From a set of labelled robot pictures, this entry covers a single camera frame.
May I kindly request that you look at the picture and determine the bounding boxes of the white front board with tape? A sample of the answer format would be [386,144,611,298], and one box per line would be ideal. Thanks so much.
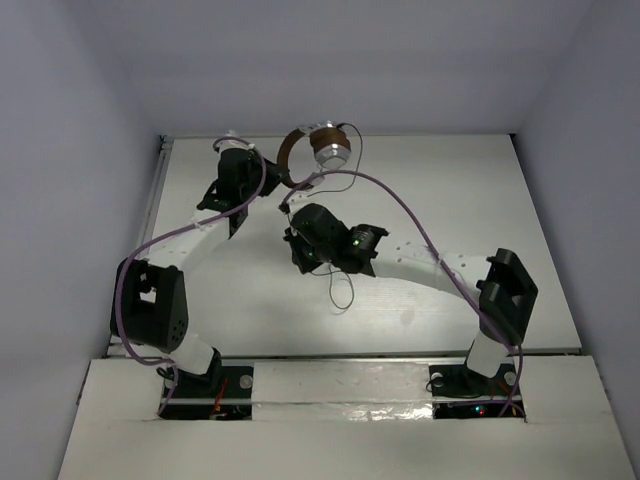
[60,357,634,479]

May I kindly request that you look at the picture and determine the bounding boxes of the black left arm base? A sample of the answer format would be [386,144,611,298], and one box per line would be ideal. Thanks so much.
[156,349,254,421]

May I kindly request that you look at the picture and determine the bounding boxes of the brown silver headphones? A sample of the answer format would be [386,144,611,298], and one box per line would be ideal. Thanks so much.
[276,121,352,190]

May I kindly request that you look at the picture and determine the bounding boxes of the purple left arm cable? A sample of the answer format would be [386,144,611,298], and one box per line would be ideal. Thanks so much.
[113,135,266,416]

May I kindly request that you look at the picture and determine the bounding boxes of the aluminium rail left table edge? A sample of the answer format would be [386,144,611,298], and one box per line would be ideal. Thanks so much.
[104,135,174,362]

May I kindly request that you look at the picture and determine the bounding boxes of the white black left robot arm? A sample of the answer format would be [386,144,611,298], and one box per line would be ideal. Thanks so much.
[111,136,289,394]

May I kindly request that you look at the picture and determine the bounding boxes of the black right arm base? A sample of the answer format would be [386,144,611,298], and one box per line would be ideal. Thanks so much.
[425,362,526,420]

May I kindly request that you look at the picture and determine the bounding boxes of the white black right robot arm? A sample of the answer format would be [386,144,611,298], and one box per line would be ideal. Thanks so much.
[280,202,538,393]

